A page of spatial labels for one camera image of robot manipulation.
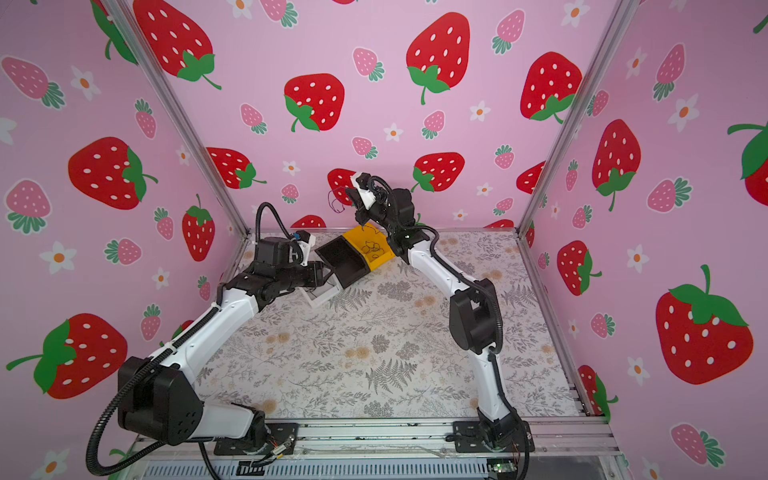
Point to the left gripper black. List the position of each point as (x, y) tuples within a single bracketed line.
[(314, 270)]

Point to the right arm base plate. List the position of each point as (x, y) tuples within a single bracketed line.
[(481, 437)]

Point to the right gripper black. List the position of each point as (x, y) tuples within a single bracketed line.
[(365, 215)]

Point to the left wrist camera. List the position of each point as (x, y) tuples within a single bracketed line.
[(284, 251)]

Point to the white plastic bin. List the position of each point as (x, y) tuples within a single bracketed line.
[(318, 296)]

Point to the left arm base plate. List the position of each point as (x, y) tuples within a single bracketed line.
[(277, 438)]

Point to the yellow plastic bin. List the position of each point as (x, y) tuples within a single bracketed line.
[(371, 243)]

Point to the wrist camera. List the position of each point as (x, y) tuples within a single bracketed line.
[(284, 251), (362, 183)]

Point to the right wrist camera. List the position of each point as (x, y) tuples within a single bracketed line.
[(362, 183)]

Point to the aluminium frame rail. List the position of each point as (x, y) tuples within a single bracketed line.
[(400, 448)]

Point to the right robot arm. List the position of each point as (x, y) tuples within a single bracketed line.
[(475, 319)]

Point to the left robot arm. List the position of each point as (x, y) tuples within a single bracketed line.
[(156, 397)]

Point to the black plastic bin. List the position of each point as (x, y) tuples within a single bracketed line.
[(345, 261)]

